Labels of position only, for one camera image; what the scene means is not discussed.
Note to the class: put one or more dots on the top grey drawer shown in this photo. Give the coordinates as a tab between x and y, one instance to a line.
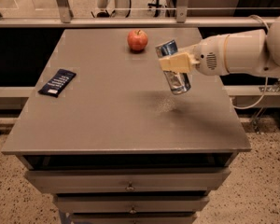
120	181

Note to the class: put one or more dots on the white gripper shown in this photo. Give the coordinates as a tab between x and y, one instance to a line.
209	57

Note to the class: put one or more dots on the grey drawer cabinet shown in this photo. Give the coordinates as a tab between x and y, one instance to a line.
118	113

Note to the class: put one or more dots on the grey metal railing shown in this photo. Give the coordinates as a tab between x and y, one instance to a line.
136	13

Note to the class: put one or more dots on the middle grey drawer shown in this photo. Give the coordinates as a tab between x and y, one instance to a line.
131	204

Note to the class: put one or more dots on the red apple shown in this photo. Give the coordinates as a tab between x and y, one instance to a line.
137	40

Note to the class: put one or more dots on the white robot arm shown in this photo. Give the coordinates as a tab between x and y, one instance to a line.
255	52

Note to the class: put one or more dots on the bottom grey drawer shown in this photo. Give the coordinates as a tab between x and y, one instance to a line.
148	218

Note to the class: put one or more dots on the grey drawer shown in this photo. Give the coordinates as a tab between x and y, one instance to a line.
148	218
131	204
120	181

